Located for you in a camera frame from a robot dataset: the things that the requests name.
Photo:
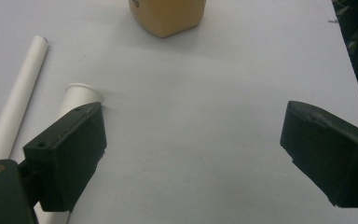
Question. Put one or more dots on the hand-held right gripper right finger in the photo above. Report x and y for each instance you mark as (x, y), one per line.
(326, 155)

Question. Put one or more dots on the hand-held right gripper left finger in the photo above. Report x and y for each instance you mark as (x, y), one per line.
(65, 155)

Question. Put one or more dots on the white pen with flared end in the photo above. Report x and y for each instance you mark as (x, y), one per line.
(77, 99)

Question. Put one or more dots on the tan bear pen holder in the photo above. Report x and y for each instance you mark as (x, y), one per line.
(167, 15)

